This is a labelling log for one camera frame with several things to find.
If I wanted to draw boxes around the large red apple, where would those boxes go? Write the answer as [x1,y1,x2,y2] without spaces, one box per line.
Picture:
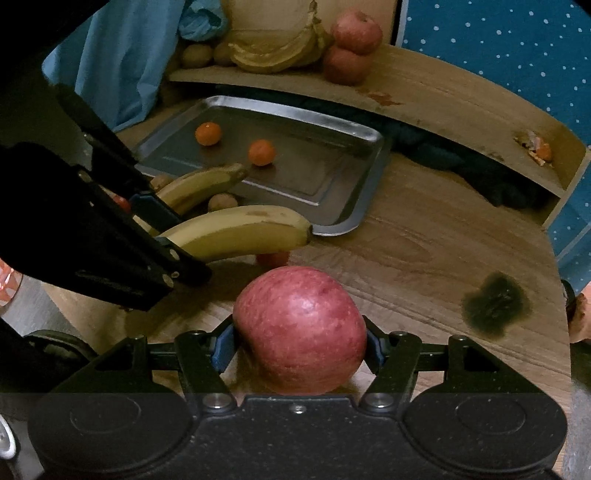
[232,266,367,395]

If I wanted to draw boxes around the yellow banana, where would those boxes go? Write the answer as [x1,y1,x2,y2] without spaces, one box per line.
[160,205,312,263]
[156,163,249,215]

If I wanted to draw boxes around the small red cherry tomato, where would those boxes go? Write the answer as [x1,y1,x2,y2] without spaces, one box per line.
[256,252,290,270]

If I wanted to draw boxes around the red white patterned object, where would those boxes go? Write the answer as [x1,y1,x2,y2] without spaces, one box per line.
[0,260,23,308]

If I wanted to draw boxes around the brown longan fruit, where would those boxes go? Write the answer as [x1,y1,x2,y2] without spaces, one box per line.
[207,193,239,212]

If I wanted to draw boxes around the orange tangerine far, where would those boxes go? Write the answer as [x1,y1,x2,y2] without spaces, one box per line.
[194,122,222,147]

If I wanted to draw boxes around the orange tangerine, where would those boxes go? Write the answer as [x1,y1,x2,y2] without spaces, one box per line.
[247,139,276,167]
[194,122,222,147]

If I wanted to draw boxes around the blue cloth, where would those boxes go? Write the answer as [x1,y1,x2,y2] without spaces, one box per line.
[42,0,228,132]

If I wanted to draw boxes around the orange tangerine near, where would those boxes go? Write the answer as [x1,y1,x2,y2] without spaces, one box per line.
[247,139,276,167]

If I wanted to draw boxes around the steel tray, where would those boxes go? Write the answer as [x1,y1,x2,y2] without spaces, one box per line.
[134,95,392,237]

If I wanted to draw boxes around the brown kiwi on shelf right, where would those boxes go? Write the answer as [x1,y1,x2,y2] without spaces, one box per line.
[213,41,235,67]

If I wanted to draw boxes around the overripe banana bunch on shelf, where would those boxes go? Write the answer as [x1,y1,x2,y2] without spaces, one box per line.
[228,1,332,74]

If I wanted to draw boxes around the wooden curved shelf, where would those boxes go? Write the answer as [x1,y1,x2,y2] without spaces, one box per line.
[168,46,590,226]

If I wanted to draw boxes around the red apple on shelf lower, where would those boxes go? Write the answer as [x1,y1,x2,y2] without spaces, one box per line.
[322,45,373,86]

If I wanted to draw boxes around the red apple on shelf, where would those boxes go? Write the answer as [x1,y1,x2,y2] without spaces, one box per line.
[331,10,383,56]
[322,45,373,86]

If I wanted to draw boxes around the red apple on shelf upper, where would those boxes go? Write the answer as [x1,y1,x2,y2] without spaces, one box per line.
[331,10,383,56]

